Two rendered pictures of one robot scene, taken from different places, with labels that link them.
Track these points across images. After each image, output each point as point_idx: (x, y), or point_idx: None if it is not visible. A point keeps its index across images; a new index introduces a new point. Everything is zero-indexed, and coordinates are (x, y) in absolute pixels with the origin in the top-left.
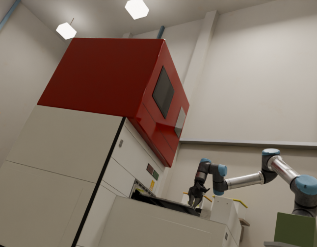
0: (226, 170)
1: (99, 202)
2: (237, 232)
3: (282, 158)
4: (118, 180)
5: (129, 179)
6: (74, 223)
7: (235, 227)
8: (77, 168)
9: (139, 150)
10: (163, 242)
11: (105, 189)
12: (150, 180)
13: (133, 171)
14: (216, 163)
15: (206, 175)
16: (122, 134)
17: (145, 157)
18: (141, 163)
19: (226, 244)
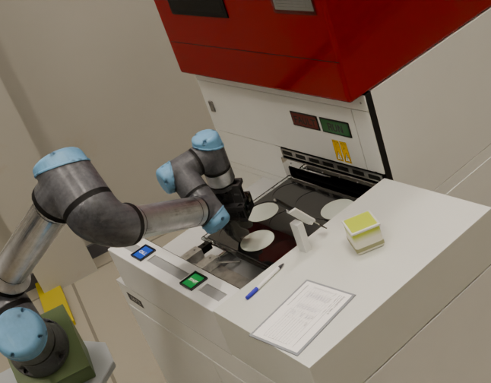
0: (161, 180)
1: (245, 187)
2: (240, 346)
3: (31, 196)
4: (250, 156)
5: (267, 150)
6: None
7: (187, 313)
8: None
9: (249, 99)
10: None
11: (240, 170)
12: (325, 141)
13: (266, 137)
14: (176, 156)
15: (205, 175)
16: (205, 93)
17: (274, 102)
18: (273, 118)
19: (150, 315)
